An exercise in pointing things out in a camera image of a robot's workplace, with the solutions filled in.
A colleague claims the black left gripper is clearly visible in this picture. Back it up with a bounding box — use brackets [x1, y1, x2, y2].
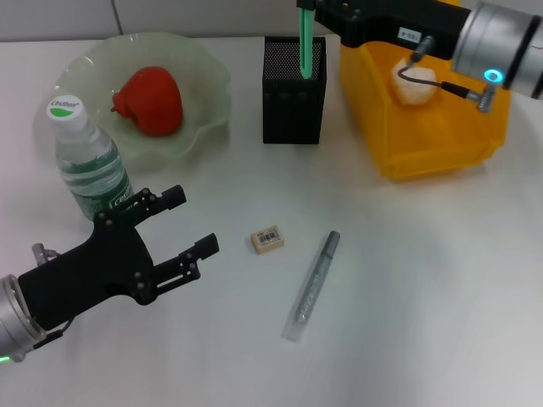
[18, 184, 221, 332]

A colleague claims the clear green-label water bottle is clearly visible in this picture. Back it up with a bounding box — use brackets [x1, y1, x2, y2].
[45, 95, 136, 221]

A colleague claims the right gripper cable with connector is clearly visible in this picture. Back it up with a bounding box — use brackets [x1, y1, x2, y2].
[398, 36, 496, 114]

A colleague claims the yellow plastic bin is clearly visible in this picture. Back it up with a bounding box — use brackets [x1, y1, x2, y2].
[338, 0, 512, 181]

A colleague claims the beige eraser with barcode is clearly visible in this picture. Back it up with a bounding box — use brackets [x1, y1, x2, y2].
[244, 227, 286, 257]

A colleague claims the left gripper metal cable connector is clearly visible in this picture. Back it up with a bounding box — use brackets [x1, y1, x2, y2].
[31, 242, 59, 265]

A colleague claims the black mesh pen holder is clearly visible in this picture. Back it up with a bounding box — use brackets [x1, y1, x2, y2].
[261, 36, 327, 144]

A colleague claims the red-orange fruit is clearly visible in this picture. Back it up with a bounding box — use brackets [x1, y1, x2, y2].
[111, 65, 184, 137]

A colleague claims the grey pen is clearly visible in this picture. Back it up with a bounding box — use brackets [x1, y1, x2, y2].
[281, 230, 342, 343]

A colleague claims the mint green pen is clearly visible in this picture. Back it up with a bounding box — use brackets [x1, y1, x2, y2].
[299, 6, 317, 81]

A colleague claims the pale green glass fruit plate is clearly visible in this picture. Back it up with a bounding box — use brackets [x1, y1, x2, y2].
[34, 32, 233, 173]

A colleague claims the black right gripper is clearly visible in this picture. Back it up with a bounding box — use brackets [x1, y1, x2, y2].
[295, 0, 473, 60]

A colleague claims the left gripper thin black cable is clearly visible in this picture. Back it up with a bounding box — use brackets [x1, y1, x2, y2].
[31, 318, 74, 349]

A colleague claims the white paper ball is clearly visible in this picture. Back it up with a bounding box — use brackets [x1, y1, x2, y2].
[389, 58, 439, 105]

